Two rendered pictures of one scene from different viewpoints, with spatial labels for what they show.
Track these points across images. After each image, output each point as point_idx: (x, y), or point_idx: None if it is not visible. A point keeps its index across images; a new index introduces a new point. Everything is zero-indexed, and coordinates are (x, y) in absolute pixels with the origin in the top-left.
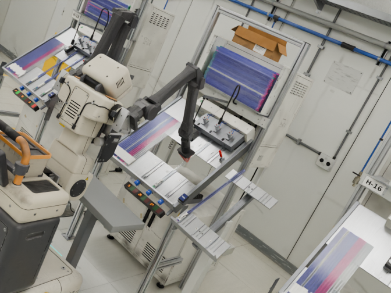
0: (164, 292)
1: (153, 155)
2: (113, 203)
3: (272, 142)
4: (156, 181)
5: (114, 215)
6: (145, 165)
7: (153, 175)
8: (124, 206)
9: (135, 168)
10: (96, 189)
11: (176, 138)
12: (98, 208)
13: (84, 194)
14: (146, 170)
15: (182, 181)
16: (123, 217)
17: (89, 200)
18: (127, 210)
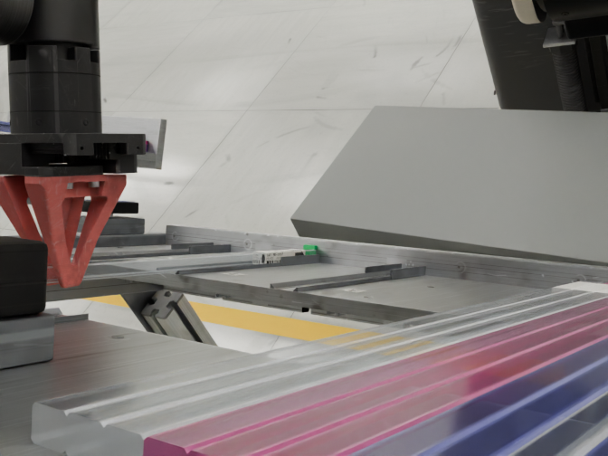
0: None
1: (406, 306)
2: (467, 195)
3: None
4: (299, 267)
5: (407, 142)
6: (441, 290)
7: (334, 274)
8: (422, 225)
9: (501, 289)
10: (602, 190)
11: (176, 346)
12: (477, 115)
13: (591, 119)
14: (406, 283)
15: (108, 255)
16: (375, 166)
17: (538, 116)
18: (394, 215)
